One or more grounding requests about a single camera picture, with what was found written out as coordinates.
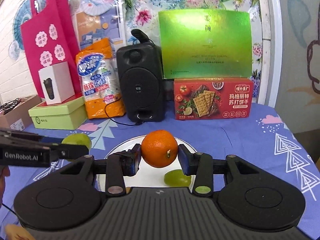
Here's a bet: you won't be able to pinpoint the white ceramic plate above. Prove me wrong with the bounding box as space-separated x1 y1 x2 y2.
96 135 197 191

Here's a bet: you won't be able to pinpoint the black speaker cable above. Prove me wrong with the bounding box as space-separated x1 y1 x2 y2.
103 96 143 127

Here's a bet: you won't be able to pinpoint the black cables in box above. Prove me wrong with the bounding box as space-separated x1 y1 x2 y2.
0 97 21 116

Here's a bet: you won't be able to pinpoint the orange paper cup pack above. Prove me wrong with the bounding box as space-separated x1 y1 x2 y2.
75 38 126 119

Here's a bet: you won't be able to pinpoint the pink tote bag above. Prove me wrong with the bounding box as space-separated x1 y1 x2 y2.
21 0 81 98

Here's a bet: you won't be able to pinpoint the large green fruit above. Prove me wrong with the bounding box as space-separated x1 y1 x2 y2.
61 133 92 161

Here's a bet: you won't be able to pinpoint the black speaker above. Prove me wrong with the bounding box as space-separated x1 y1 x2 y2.
116 29 165 122

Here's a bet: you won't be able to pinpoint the blue printed tablecloth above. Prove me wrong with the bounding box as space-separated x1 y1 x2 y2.
0 101 320 240

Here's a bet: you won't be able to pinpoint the white cup box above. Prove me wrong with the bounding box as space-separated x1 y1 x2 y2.
39 62 75 105

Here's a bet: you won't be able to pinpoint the brown cardboard box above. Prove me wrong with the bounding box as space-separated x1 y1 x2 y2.
1 95 41 131

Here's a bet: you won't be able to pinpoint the light green shoe box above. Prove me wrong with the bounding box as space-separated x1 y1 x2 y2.
28 94 87 130

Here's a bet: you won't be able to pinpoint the shiny green gift box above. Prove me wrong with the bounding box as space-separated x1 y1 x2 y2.
158 9 252 79

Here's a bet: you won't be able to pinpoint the large orange mandarin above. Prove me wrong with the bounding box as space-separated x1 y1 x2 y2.
141 130 178 168

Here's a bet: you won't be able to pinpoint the red cracker box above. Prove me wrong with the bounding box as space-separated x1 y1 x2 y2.
174 77 254 120

